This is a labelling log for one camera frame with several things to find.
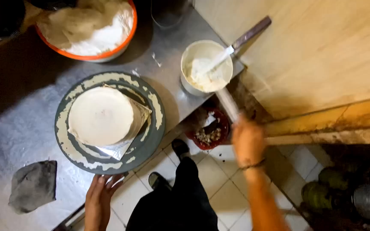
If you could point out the person's right hand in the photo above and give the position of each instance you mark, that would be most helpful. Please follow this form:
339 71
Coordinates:
247 141

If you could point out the person's left hand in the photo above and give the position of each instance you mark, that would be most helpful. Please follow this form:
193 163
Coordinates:
97 194

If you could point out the long metal icing spatula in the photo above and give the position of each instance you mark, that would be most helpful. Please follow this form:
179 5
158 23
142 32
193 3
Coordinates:
228 104

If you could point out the grey cake turntable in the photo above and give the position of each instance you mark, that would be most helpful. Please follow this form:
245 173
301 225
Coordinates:
109 123

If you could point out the red waste bin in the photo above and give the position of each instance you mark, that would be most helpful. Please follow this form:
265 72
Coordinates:
209 131

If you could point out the person's black shoe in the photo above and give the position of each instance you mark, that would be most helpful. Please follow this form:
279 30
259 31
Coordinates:
180 148
157 181

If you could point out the grey cloth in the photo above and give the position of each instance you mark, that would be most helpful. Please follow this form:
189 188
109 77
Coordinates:
33 187

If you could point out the white frosted round cake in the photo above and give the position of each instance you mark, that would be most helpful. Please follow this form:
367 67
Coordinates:
103 117

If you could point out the person's black trousers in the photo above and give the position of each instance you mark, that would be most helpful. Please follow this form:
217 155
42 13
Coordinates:
178 202

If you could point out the silver square cake board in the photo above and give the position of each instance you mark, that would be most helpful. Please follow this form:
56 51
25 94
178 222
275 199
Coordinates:
136 122

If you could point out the white tub of cream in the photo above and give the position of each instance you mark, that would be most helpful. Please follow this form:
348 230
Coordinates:
206 69

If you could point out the heap of metal pots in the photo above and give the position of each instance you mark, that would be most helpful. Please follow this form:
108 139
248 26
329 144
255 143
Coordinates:
348 189

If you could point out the clear glass container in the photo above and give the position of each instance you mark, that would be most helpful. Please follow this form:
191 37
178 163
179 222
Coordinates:
169 12

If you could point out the orange-rimmed bowl of flour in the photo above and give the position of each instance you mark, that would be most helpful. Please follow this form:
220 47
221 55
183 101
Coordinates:
88 29

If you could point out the black round pan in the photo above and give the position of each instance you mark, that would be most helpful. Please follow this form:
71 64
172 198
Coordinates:
0 19

